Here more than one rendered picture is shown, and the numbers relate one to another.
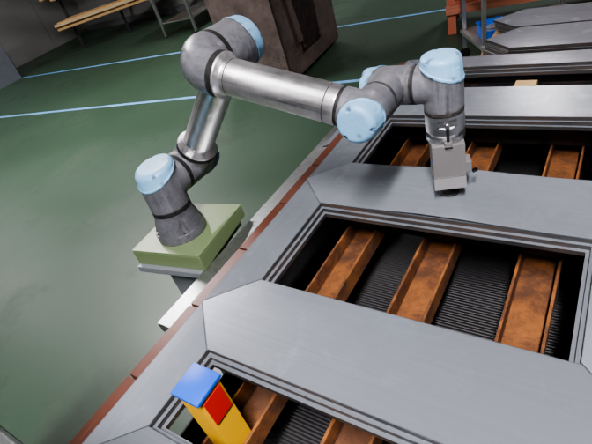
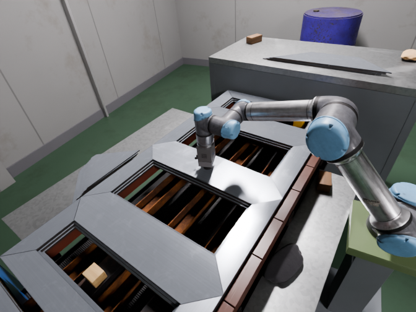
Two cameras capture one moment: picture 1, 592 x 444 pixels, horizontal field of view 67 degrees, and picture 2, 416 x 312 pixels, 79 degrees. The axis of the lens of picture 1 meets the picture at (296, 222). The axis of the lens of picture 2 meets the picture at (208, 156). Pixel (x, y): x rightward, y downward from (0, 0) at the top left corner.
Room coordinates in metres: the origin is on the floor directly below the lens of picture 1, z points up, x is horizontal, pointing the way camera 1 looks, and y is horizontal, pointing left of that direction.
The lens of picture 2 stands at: (1.68, -0.38, 1.64)
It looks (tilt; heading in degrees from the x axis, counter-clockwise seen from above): 39 degrees down; 177
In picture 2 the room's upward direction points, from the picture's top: 5 degrees counter-clockwise
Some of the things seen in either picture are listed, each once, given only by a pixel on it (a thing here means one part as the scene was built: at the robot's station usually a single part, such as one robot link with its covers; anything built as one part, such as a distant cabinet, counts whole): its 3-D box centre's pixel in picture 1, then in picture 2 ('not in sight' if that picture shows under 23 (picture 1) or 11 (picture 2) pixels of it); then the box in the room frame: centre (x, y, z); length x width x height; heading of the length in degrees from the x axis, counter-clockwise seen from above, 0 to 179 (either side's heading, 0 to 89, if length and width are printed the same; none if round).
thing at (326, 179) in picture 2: not in sight; (324, 181); (0.82, 0.23, 0.70); 0.10 x 0.06 x 0.05; 153
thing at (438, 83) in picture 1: (440, 83); (203, 121); (0.77, -0.34, 1.10); 0.09 x 0.08 x 0.11; 50
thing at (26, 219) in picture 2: not in sight; (121, 158); (0.47, -0.83, 0.74); 1.20 x 0.26 x 0.03; 138
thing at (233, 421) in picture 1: (219, 418); (298, 130); (0.46, 0.23, 0.78); 0.05 x 0.05 x 0.19; 48
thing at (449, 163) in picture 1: (452, 154); (203, 150); (0.76, -0.35, 0.94); 0.10 x 0.09 x 0.16; 71
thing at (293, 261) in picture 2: not in sight; (284, 263); (1.21, -0.10, 0.70); 0.20 x 0.10 x 0.03; 124
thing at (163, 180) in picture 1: (162, 182); (404, 203); (1.15, 0.33, 0.90); 0.13 x 0.12 x 0.14; 140
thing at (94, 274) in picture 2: (525, 89); (95, 275); (1.20, -0.79, 0.79); 0.06 x 0.05 x 0.04; 48
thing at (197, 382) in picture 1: (197, 387); not in sight; (0.46, 0.23, 0.88); 0.06 x 0.06 x 0.02; 48
